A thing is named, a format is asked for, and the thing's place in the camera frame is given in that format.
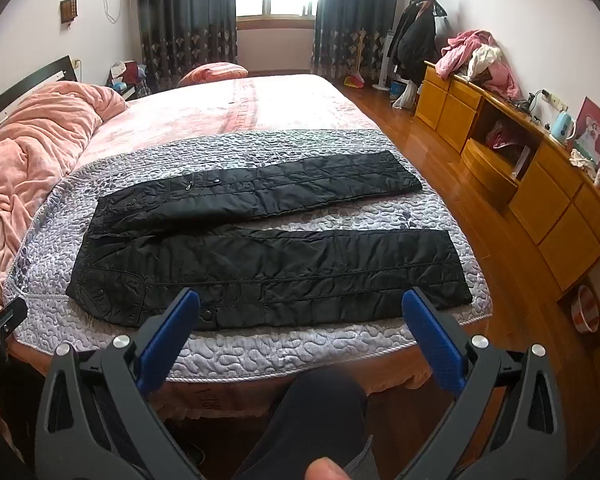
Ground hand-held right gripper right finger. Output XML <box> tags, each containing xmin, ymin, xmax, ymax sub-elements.
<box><xmin>401</xmin><ymin>287</ymin><xmax>568</xmax><ymax>480</ymax></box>

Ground yellow broom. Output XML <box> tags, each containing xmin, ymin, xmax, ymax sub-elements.
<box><xmin>344</xmin><ymin>30</ymin><xmax>369</xmax><ymax>87</ymax></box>

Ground cluttered nightstand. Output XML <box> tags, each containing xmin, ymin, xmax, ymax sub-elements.
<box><xmin>105</xmin><ymin>60</ymin><xmax>151</xmax><ymax>102</ymax></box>

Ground black hanging coat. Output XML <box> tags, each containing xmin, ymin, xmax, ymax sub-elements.
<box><xmin>387</xmin><ymin>0</ymin><xmax>438</xmax><ymax>82</ymax></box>

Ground white plastic bag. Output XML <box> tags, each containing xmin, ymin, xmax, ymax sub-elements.
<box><xmin>392</xmin><ymin>81</ymin><xmax>421</xmax><ymax>111</ymax></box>

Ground red white bowl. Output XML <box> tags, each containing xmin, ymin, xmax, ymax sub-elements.
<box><xmin>570</xmin><ymin>284</ymin><xmax>600</xmax><ymax>334</ymax></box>

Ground dark wooden headboard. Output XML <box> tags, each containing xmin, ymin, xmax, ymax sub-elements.
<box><xmin>0</xmin><ymin>55</ymin><xmax>78</xmax><ymax>151</ymax></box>

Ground orange pillow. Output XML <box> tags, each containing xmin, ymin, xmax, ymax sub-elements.
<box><xmin>177</xmin><ymin>61</ymin><xmax>248</xmax><ymax>87</ymax></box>

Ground person's right hand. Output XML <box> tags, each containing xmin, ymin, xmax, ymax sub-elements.
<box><xmin>304</xmin><ymin>457</ymin><xmax>353</xmax><ymax>480</ymax></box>

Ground pink bag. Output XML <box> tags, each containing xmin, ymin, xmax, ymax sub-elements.
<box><xmin>485</xmin><ymin>120</ymin><xmax>524</xmax><ymax>152</ymax></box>

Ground light blue kettle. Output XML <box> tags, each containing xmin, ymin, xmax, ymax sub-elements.
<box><xmin>550</xmin><ymin>110</ymin><xmax>577</xmax><ymax>144</ymax></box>

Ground white tower fan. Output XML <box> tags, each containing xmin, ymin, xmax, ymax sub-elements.
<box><xmin>372</xmin><ymin>30</ymin><xmax>397</xmax><ymax>92</ymax></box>

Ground pink picture board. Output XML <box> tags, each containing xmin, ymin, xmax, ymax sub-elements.
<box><xmin>572</xmin><ymin>96</ymin><xmax>600</xmax><ymax>167</ymax></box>

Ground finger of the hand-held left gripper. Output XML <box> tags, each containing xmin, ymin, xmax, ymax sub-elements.
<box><xmin>0</xmin><ymin>292</ymin><xmax>29</xmax><ymax>351</ymax></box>

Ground pink fleece blanket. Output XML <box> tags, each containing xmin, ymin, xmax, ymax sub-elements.
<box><xmin>0</xmin><ymin>80</ymin><xmax>128</xmax><ymax>296</ymax></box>

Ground black quilted pants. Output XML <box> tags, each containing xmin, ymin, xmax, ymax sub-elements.
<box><xmin>66</xmin><ymin>150</ymin><xmax>473</xmax><ymax>331</ymax></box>

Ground grey quilted bedspread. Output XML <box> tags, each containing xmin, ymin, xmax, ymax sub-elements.
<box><xmin>2</xmin><ymin>127</ymin><xmax>491</xmax><ymax>378</ymax></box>

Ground long wooden cabinet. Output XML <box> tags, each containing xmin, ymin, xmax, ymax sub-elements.
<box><xmin>414</xmin><ymin>60</ymin><xmax>600</xmax><ymax>293</ymax></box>

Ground dark patterned curtain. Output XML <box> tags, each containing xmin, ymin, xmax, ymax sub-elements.
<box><xmin>312</xmin><ymin>0</ymin><xmax>401</xmax><ymax>81</ymax></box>
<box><xmin>137</xmin><ymin>0</ymin><xmax>238</xmax><ymax>93</ymax></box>

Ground pile of pink clothes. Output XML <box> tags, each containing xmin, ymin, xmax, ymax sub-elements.
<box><xmin>440</xmin><ymin>30</ymin><xmax>522</xmax><ymax>102</ymax></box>

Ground bed with pink sheet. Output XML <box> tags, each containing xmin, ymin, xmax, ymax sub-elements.
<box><xmin>0</xmin><ymin>74</ymin><xmax>491</xmax><ymax>413</ymax></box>

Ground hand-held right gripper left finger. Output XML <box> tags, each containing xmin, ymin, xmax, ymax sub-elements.
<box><xmin>34</xmin><ymin>287</ymin><xmax>203</xmax><ymax>480</ymax></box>

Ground person's leg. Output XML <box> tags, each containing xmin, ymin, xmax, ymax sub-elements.
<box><xmin>232</xmin><ymin>365</ymin><xmax>371</xmax><ymax>480</ymax></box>

